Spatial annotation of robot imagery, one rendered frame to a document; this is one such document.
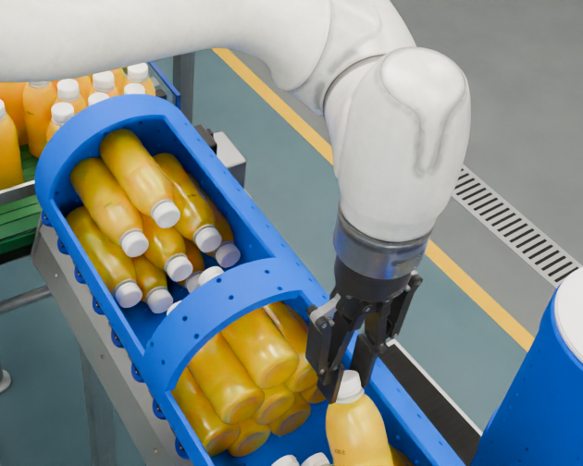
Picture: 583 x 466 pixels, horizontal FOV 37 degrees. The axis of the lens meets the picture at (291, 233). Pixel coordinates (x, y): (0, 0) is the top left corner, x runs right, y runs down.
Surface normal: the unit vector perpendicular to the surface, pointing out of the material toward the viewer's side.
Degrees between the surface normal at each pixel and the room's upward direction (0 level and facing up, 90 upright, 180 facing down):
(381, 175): 86
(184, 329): 43
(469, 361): 0
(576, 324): 0
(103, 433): 90
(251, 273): 3
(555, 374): 90
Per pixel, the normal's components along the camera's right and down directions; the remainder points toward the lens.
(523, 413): -0.95, 0.13
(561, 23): 0.11, -0.69
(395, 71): -0.11, -0.61
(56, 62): 0.62, 0.67
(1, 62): 0.46, 0.70
